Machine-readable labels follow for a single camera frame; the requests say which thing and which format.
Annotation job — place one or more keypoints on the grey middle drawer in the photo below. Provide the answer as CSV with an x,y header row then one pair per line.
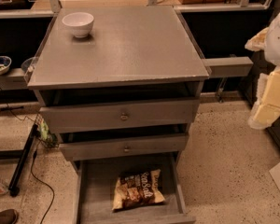
x,y
124,147

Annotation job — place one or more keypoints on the grey drawer cabinet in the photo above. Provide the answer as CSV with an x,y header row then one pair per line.
x,y
131,54

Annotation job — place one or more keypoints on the brown chip bag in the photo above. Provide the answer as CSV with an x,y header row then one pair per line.
x,y
138,189

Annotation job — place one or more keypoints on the black metal stand leg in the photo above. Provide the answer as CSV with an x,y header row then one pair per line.
x,y
13,185

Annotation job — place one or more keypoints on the brown shoe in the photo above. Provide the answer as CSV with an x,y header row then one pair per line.
x,y
9,216

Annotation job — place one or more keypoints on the grey open bottom drawer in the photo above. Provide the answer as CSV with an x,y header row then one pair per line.
x,y
95,192

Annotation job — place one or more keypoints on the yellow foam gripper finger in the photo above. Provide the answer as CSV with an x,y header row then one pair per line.
x,y
266,110
257,42

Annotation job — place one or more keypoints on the clear glass jar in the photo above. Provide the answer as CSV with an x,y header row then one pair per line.
x,y
29,64

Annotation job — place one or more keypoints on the blue patterned bowl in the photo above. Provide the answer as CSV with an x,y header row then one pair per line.
x,y
5,63

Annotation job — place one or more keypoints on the white ceramic bowl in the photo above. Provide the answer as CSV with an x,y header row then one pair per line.
x,y
79,24

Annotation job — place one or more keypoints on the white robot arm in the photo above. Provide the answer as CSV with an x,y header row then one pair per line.
x,y
272,42

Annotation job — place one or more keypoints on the crumpled floor wrapper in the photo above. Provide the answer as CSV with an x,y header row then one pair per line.
x,y
0,188

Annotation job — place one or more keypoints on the grey top drawer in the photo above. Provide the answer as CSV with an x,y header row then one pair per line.
x,y
97,117

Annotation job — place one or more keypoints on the green wire basket item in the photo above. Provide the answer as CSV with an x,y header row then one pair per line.
x,y
48,139

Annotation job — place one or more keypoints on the grey side shelf block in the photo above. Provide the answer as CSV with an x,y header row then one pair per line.
x,y
228,67

